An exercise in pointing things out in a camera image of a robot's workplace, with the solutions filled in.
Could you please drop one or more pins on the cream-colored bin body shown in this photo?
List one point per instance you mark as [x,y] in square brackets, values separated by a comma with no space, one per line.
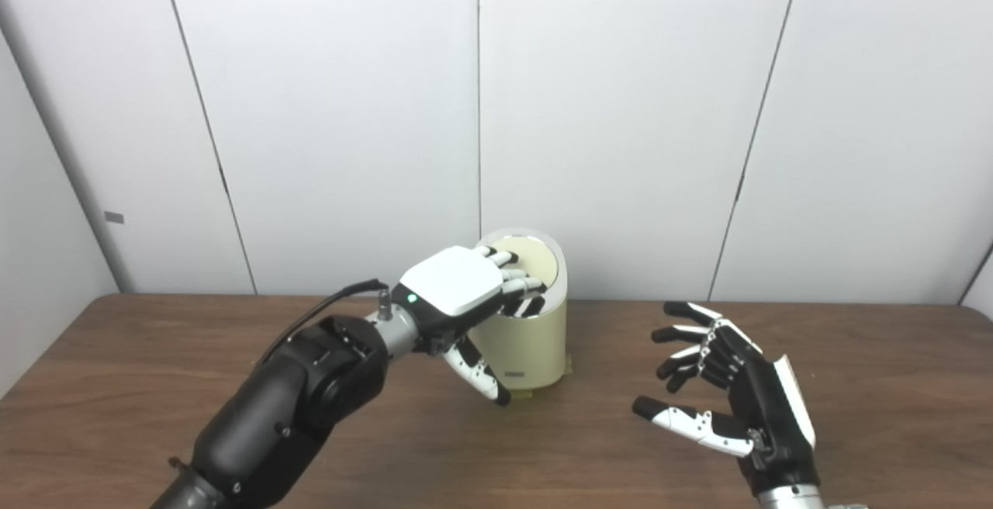
[531,346]

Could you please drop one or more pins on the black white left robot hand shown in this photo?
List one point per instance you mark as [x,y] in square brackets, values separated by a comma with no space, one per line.
[454,284]

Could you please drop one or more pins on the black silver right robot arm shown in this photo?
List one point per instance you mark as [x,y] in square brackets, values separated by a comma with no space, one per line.
[791,497]

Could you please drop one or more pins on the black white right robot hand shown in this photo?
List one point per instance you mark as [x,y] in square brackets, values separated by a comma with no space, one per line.
[768,408]

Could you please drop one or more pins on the small gray wall tag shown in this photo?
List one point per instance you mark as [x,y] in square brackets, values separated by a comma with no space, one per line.
[114,217]

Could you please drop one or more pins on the cream round bin lid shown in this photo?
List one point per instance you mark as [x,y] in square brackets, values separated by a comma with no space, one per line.
[539,261]

